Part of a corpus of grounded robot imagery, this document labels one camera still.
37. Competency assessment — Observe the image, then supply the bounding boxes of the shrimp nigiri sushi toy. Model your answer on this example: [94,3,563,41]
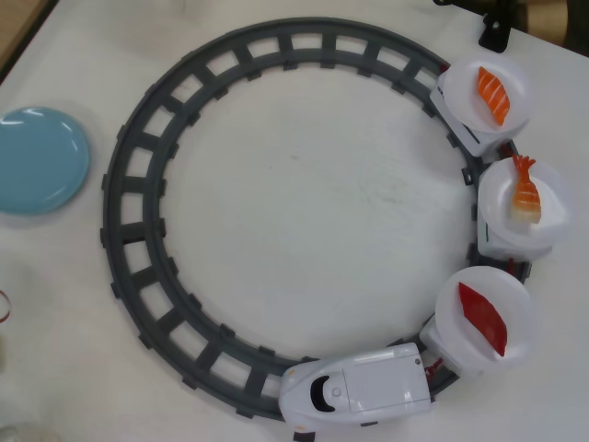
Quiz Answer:
[509,155,543,226]

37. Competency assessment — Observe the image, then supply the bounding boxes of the red tuna nigiri toy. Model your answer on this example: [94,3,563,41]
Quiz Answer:
[457,281,509,358]

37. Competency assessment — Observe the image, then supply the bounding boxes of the black clamp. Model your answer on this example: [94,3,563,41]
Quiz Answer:
[478,11,512,51]

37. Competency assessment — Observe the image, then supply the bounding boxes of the white Shinkansen toy locomotive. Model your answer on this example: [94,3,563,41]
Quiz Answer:
[279,343,436,432]

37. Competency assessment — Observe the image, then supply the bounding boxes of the white plate under tuna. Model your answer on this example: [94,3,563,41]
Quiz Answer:
[434,266,537,370]

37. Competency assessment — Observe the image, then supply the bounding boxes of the blue round dish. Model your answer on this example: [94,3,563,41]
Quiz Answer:
[0,105,92,217]

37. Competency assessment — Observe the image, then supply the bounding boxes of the white plate under shrimp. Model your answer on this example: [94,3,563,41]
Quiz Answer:
[478,158,572,252]

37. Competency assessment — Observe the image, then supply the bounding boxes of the white train car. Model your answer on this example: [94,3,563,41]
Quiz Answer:
[430,73,507,158]
[421,315,489,377]
[476,219,553,262]

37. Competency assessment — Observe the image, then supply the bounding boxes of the white plate under salmon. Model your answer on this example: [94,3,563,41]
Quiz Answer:
[441,54,533,140]

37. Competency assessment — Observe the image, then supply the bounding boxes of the salmon nigiri sushi toy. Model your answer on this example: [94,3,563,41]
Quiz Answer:
[476,66,514,126]

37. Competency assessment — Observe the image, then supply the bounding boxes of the grey circular toy track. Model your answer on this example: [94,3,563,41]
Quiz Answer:
[99,17,535,436]

